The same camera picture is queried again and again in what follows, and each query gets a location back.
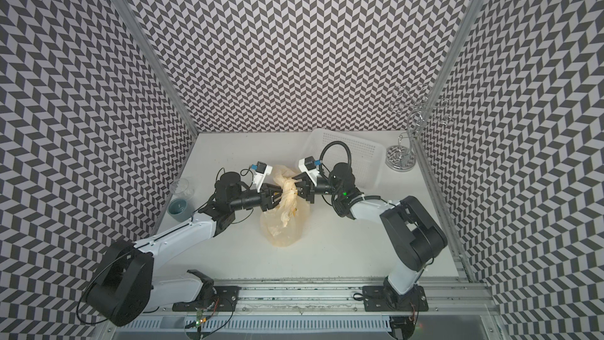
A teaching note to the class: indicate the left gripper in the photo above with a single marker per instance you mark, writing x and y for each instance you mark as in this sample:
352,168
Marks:
266,194

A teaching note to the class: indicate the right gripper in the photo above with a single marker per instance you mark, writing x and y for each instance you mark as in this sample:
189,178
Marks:
308,190

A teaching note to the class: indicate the banana print plastic bag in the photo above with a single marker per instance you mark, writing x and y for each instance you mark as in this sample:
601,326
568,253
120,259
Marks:
283,225

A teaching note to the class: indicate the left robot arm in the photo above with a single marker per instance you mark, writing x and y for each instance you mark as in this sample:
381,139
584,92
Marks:
124,284

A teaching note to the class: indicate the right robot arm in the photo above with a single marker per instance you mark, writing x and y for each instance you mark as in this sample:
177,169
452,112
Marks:
417,239

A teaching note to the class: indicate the white plastic basket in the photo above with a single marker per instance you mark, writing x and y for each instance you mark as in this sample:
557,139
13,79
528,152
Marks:
368,157

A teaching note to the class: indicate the clear glass with teal base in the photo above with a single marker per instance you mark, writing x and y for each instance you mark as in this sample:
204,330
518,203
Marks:
179,207

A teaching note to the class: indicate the white vent grille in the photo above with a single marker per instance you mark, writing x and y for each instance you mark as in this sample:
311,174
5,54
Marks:
261,324

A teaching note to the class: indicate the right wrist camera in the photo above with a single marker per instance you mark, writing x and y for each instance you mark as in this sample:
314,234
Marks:
309,166

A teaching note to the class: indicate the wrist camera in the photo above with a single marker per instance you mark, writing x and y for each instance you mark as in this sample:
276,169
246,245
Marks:
309,166
260,172

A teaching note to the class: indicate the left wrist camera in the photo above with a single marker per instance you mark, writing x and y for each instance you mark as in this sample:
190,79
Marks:
260,172

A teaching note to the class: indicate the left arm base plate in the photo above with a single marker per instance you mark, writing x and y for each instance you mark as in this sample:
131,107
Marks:
215,299

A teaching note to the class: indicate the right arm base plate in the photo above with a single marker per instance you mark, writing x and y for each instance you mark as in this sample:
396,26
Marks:
386,299

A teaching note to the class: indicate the metal wire cup rack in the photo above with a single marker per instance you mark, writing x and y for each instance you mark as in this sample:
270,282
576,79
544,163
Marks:
402,157

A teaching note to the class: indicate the aluminium mounting rail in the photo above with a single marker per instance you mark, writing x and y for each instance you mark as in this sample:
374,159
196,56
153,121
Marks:
334,296

